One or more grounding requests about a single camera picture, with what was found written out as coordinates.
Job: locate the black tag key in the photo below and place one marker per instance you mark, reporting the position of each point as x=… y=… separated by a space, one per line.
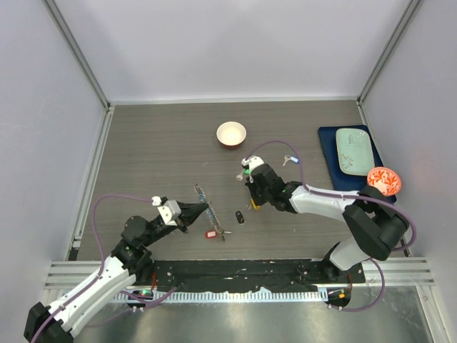
x=239 y=217

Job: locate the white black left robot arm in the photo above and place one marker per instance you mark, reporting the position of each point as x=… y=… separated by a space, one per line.
x=128 y=263

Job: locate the orange white patterned bowl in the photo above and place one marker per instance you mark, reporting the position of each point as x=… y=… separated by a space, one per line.
x=385 y=180

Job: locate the aluminium frame rail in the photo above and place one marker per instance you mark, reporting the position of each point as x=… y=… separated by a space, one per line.
x=70 y=40

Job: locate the yellow tag key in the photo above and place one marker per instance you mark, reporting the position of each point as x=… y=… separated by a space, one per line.
x=253 y=205

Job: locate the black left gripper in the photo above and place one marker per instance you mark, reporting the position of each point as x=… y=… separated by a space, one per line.
x=190 y=211

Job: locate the green tag key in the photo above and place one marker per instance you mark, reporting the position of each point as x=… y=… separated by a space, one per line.
x=242 y=174

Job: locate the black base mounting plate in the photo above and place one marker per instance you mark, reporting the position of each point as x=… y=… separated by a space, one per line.
x=247 y=275

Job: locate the red bowl white inside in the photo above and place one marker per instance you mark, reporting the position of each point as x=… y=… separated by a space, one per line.
x=231 y=134

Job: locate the red key tag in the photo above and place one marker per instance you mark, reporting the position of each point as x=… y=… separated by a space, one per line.
x=211 y=234

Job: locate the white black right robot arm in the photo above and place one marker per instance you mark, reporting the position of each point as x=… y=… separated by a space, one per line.
x=375 y=226

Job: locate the pale green rectangular plate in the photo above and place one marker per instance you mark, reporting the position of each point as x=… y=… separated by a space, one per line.
x=354 y=152

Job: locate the blue tag key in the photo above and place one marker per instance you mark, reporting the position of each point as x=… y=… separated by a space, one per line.
x=290 y=158

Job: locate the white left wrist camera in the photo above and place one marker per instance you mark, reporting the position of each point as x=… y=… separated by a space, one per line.
x=169 y=210

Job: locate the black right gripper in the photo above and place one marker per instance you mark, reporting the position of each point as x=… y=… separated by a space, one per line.
x=251 y=184

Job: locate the perforated cable duct strip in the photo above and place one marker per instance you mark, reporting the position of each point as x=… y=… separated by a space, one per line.
x=261 y=296

